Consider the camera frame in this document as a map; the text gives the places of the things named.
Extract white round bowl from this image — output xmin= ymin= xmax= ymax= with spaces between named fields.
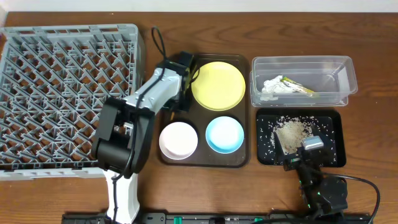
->
xmin=159 ymin=122 xmax=198 ymax=160

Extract wooden chopstick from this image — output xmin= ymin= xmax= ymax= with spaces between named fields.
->
xmin=169 ymin=111 xmax=175 ymax=121

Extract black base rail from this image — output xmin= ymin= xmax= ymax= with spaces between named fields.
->
xmin=61 ymin=211 xmax=374 ymax=224

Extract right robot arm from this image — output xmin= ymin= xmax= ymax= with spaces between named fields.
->
xmin=275 ymin=125 xmax=348 ymax=220

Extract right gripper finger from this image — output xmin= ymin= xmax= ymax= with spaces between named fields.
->
xmin=273 ymin=131 xmax=285 ymax=165
xmin=311 ymin=124 xmax=331 ymax=146

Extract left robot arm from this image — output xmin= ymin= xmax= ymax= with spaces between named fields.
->
xmin=91 ymin=52 xmax=197 ymax=223

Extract white tissue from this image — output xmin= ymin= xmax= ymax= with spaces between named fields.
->
xmin=260 ymin=75 xmax=295 ymax=101

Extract yellow round plate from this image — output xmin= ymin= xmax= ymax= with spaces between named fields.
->
xmin=191 ymin=62 xmax=246 ymax=111

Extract rice food scraps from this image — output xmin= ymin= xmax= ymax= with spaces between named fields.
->
xmin=256 ymin=114 xmax=336 ymax=166

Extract green snack wrapper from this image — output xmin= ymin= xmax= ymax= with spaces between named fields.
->
xmin=281 ymin=77 xmax=316 ymax=97

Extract dark brown serving tray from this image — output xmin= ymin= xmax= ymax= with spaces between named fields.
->
xmin=157 ymin=52 xmax=251 ymax=169

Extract clear plastic container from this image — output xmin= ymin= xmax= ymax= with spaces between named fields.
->
xmin=250 ymin=55 xmax=358 ymax=108

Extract black waste tray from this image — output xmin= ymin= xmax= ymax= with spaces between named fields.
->
xmin=256 ymin=108 xmax=346 ymax=167

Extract light blue bowl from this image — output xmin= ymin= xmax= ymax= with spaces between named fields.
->
xmin=205 ymin=116 xmax=244 ymax=154

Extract grey plastic dish rack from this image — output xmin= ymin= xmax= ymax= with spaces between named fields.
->
xmin=1 ymin=24 xmax=146 ymax=181

